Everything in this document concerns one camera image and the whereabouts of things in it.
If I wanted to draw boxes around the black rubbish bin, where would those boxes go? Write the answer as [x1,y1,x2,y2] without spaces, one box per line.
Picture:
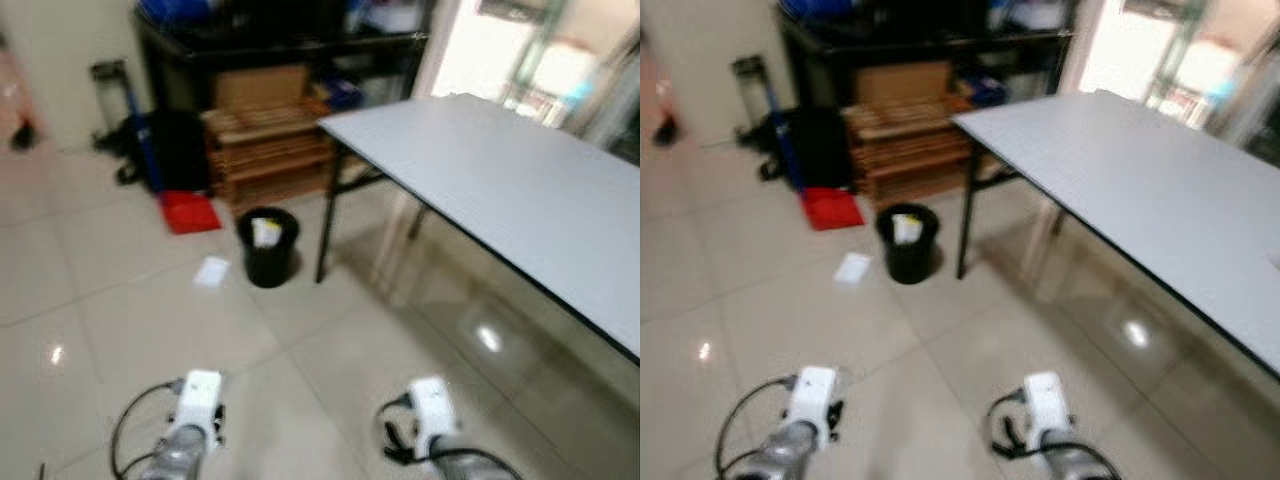
[876,203,941,285]
[236,207,301,289]

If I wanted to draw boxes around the red dustpan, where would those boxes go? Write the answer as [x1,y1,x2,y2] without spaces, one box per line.
[800,187,864,232]
[160,191,223,236]

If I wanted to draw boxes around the grey metal container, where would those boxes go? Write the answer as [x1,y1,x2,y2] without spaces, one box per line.
[730,55,772,127]
[90,60,132,131]

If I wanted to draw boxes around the black bag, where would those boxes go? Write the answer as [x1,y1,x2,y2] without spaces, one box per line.
[95,109,211,192]
[740,105,851,187]

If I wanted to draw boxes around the white paper sheet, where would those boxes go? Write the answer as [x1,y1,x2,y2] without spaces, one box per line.
[833,252,873,285]
[193,256,232,289]

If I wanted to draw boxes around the stacked wooden crates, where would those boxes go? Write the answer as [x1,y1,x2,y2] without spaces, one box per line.
[203,98,337,217]
[843,94,977,212]

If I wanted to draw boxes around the brown cardboard box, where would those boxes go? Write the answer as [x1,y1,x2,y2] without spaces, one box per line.
[855,61,953,107]
[212,65,311,111]

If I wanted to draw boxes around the black table leg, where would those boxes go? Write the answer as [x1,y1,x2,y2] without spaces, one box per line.
[315,140,347,284]
[955,162,978,280]

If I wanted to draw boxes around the black shelf unit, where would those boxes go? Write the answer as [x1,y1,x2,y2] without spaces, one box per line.
[778,4,1077,109]
[133,8,433,113]

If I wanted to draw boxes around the blue broom handle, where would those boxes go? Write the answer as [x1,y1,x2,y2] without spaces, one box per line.
[765,84,807,193]
[122,85,167,197]

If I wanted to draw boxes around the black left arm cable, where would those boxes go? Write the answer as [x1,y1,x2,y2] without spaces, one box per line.
[109,377,187,477]
[715,376,799,477]

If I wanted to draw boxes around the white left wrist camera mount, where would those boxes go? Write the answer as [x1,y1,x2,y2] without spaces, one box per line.
[794,365,840,427]
[178,369,226,429]

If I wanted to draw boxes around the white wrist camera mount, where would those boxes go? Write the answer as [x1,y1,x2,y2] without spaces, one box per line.
[794,365,840,427]
[178,369,226,429]
[1021,371,1070,439]
[409,376,458,443]

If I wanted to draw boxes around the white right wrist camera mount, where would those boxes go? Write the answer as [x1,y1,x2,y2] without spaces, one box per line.
[409,376,458,443]
[1021,371,1070,439]

